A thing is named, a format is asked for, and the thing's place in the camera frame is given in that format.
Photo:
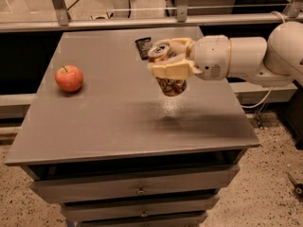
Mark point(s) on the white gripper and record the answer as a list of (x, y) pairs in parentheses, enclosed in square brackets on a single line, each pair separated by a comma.
[(210, 57)]

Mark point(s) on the orange soda can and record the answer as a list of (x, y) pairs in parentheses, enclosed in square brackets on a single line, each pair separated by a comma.
[(168, 68)]

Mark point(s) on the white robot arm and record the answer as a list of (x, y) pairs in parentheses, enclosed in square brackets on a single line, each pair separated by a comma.
[(275, 61)]

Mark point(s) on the black snack packet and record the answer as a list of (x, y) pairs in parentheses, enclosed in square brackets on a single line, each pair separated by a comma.
[(144, 45)]

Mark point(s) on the red apple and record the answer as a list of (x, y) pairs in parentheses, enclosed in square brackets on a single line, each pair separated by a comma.
[(69, 78)]

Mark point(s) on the grey drawer cabinet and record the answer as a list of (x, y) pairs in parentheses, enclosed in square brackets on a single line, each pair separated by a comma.
[(118, 152)]

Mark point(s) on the black caster wheel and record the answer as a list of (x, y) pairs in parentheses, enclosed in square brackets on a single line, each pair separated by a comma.
[(298, 187)]

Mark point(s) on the metal guard rail frame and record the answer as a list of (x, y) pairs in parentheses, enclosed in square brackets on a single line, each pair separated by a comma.
[(64, 15)]

